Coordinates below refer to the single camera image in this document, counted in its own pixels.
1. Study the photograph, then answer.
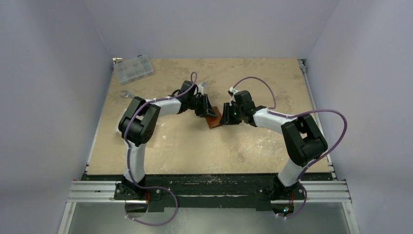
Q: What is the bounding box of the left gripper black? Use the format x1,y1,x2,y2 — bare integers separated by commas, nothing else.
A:
188,94,216,117

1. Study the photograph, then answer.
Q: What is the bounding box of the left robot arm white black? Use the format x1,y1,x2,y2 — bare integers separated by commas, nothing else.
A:
118,80,218,199

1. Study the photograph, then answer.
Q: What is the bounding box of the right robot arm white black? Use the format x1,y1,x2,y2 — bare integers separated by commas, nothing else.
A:
220,88,328,200

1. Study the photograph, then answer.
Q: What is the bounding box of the silver open-end wrench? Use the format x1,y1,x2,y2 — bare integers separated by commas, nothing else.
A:
120,90,146,100

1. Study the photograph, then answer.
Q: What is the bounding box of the clear plastic organizer box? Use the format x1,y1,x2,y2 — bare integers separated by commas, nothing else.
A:
113,55,154,85

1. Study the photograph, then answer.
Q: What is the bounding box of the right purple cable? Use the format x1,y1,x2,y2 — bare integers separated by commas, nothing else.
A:
232,76,348,220

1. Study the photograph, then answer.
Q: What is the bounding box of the purple cable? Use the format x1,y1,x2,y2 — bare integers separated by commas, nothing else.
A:
232,76,348,220
123,71,198,227

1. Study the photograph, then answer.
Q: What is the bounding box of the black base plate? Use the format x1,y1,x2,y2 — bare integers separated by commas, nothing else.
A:
81,173,333,214

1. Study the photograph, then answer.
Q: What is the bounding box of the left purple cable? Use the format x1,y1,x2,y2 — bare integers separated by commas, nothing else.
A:
123,71,198,227

